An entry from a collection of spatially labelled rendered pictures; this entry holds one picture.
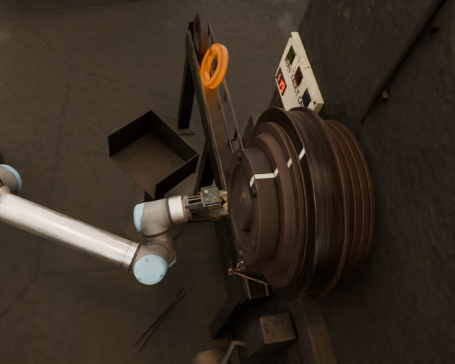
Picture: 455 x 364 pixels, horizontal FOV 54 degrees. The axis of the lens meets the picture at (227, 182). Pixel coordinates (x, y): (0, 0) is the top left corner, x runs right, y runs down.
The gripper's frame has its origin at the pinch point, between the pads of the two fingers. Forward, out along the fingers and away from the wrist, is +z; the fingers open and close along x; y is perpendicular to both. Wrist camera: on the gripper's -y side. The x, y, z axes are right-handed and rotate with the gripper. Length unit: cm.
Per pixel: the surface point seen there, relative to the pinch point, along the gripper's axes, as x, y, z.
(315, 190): -28, 54, 12
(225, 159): 25.2, -14.5, -3.9
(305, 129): -13, 53, 14
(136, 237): 23, -65, -54
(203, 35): 82, -4, -3
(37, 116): 100, -53, -100
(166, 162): 27.2, -11.2, -26.5
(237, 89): 117, -85, 13
